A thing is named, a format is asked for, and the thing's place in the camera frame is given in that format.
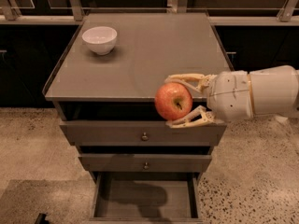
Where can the red apple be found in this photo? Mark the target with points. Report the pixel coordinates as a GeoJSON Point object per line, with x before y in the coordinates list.
{"type": "Point", "coordinates": [173, 101]}

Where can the middle grey drawer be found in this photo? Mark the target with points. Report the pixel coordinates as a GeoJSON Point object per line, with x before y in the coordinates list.
{"type": "Point", "coordinates": [135, 162]}

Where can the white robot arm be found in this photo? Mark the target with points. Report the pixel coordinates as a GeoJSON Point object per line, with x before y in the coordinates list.
{"type": "Point", "coordinates": [273, 91]}

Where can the middle drawer brass knob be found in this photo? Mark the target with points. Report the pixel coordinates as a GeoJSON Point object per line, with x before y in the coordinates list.
{"type": "Point", "coordinates": [146, 166]}

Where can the drawer brass knob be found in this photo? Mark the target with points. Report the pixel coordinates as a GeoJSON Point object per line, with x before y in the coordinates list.
{"type": "Point", "coordinates": [144, 137]}
{"type": "Point", "coordinates": [146, 166]}

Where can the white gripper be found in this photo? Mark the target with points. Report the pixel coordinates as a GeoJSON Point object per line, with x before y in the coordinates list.
{"type": "Point", "coordinates": [230, 95]}

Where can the small black object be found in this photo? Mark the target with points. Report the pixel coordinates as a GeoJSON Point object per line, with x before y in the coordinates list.
{"type": "Point", "coordinates": [41, 219]}

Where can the metal railing frame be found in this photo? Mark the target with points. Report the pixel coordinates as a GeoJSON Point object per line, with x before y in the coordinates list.
{"type": "Point", "coordinates": [219, 12]}

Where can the grey drawer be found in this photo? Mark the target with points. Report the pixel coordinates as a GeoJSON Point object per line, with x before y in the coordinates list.
{"type": "Point", "coordinates": [145, 198]}
{"type": "Point", "coordinates": [128, 133]}
{"type": "Point", "coordinates": [135, 162]}

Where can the grey drawer cabinet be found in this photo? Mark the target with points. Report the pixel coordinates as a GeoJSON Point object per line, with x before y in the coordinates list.
{"type": "Point", "coordinates": [121, 85]}

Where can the top drawer brass knob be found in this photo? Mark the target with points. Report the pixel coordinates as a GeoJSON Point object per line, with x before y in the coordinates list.
{"type": "Point", "coordinates": [144, 137]}

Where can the white ceramic bowl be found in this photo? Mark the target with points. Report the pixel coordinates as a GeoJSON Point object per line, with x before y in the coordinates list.
{"type": "Point", "coordinates": [100, 40]}

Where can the bottom grey drawer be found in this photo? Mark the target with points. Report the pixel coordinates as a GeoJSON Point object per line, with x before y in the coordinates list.
{"type": "Point", "coordinates": [145, 198]}

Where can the top grey drawer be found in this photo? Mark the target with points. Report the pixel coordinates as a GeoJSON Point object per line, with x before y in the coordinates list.
{"type": "Point", "coordinates": [128, 133]}

